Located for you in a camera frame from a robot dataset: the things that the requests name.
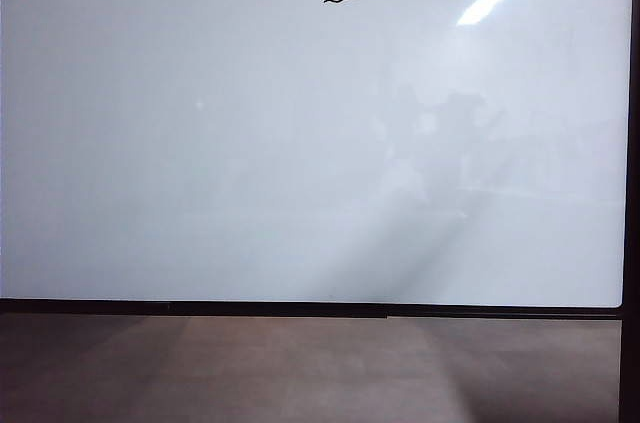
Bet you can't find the white board with black frame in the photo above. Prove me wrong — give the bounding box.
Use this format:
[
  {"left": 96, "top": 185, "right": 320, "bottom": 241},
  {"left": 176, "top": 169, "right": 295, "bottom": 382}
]
[{"left": 0, "top": 0, "right": 640, "bottom": 320}]

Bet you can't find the black board stand post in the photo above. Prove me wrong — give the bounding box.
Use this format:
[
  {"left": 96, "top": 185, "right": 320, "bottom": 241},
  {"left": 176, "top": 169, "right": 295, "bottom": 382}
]
[{"left": 617, "top": 317, "right": 640, "bottom": 423}]

